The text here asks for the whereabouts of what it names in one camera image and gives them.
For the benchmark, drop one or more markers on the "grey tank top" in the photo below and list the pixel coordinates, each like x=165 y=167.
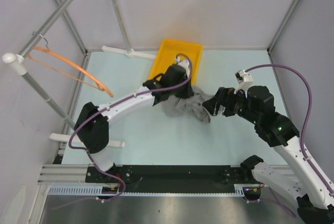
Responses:
x=175 y=107

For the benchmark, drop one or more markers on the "white slotted cable duct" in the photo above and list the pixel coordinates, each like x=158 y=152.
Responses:
x=76 y=190

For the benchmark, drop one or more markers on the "yellow plastic tray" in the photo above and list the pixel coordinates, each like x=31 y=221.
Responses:
x=168 y=51

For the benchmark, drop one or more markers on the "white clothes rack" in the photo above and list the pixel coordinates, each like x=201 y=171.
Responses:
x=26 y=119

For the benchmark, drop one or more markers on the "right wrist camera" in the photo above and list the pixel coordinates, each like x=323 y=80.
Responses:
x=244 y=79

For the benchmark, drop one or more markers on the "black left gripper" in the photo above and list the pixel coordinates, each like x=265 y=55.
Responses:
x=187 y=92

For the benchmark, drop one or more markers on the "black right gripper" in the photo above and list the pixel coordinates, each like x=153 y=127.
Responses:
x=224 y=96

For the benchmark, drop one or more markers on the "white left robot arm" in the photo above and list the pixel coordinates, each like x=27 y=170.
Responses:
x=92 y=126

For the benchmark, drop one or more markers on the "aluminium frame rail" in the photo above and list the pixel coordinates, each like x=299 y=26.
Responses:
x=62 y=174

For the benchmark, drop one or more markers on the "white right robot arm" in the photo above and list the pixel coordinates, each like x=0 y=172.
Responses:
x=312 y=199

